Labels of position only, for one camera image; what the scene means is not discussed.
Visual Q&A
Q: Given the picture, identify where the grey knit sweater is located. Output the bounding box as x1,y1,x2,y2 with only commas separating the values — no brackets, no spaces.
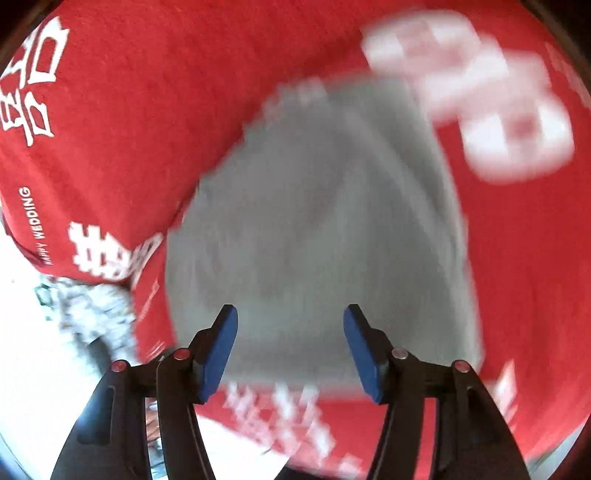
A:
165,78,483,390

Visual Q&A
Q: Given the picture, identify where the floral white blue bedding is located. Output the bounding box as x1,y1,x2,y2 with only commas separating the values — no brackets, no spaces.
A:
35,276,138,375

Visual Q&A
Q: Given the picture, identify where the red printed bed blanket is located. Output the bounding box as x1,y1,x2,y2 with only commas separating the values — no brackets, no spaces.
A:
129,1,590,458

